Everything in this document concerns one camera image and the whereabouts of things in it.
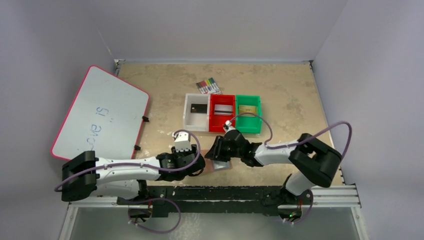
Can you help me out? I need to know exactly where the silver credit card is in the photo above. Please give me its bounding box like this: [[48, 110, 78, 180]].
[[213, 104, 233, 116]]

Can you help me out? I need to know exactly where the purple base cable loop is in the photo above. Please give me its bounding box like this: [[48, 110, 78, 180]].
[[127, 198, 182, 234]]

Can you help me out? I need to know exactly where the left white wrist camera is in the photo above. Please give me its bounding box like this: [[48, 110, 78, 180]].
[[172, 130, 192, 153]]

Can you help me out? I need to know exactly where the white plastic bin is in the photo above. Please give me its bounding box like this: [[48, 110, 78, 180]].
[[182, 93, 210, 132]]

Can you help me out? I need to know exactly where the pack of coloured markers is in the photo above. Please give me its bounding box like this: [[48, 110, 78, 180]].
[[195, 77, 222, 95]]

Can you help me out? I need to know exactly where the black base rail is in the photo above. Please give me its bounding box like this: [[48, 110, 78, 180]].
[[116, 185, 313, 218]]

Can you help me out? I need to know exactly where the green plastic bin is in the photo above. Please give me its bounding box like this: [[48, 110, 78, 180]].
[[235, 95, 262, 134]]

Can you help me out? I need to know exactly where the red plastic bin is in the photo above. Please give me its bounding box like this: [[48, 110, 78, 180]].
[[208, 94, 236, 133]]

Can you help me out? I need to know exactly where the red framed whiteboard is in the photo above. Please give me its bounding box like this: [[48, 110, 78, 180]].
[[50, 65, 150, 160]]

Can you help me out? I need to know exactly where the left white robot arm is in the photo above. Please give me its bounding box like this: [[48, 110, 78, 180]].
[[55, 144, 206, 205]]

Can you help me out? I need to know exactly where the pink leather card holder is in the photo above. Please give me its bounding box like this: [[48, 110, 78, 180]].
[[200, 149, 233, 175]]

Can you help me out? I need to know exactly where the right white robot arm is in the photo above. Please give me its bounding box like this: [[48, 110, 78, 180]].
[[204, 129, 342, 204]]

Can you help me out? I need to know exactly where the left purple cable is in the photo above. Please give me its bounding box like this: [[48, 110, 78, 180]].
[[54, 129, 202, 193]]

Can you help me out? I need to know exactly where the black credit card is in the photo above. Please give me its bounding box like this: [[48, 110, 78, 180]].
[[190, 103, 209, 114]]

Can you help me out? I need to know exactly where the gold card in bin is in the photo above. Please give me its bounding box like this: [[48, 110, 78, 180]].
[[238, 104, 257, 117]]

